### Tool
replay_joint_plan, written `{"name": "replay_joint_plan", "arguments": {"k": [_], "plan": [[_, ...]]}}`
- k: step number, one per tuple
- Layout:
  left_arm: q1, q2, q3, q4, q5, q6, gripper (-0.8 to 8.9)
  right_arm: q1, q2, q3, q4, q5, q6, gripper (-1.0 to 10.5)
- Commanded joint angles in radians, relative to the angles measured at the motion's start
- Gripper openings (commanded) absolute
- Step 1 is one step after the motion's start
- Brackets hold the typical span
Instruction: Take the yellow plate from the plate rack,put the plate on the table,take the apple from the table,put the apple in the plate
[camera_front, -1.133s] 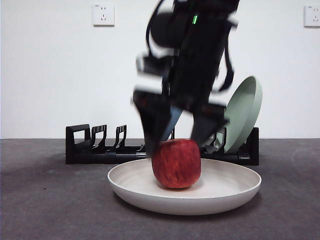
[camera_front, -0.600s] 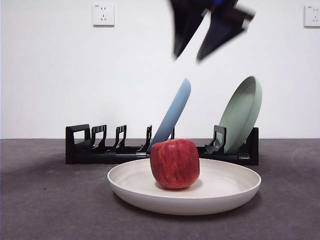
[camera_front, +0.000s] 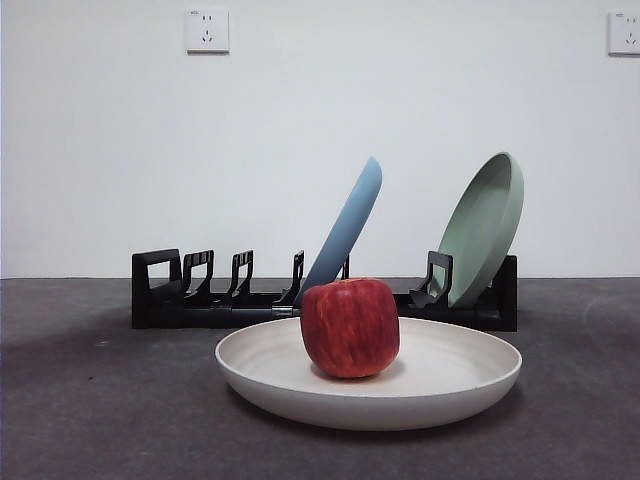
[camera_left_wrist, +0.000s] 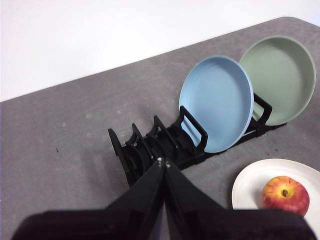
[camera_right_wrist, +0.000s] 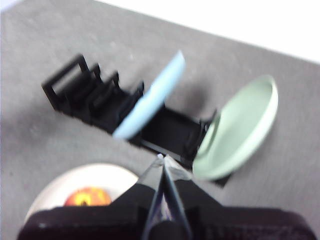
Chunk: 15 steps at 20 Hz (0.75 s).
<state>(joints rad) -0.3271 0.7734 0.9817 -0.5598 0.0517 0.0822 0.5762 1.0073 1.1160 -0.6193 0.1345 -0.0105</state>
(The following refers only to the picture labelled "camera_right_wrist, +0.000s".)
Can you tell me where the green plate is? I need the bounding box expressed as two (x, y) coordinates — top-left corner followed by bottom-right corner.
(192, 74), (279, 181)

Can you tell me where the cream yellow plate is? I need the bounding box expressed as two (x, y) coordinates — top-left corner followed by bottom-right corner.
(23, 162), (141, 226)

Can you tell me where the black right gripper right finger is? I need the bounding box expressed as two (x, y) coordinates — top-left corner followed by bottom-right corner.
(163, 154), (316, 240)

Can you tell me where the black plate rack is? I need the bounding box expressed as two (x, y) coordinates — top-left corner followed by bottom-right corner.
(41, 53), (234, 187)

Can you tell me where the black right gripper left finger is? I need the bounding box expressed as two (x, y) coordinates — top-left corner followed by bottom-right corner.
(16, 154), (166, 240)

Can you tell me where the red apple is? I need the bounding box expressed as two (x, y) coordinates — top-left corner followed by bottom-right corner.
(64, 186), (112, 207)

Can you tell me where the blue plate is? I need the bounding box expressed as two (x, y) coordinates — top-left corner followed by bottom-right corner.
(112, 49), (187, 140)

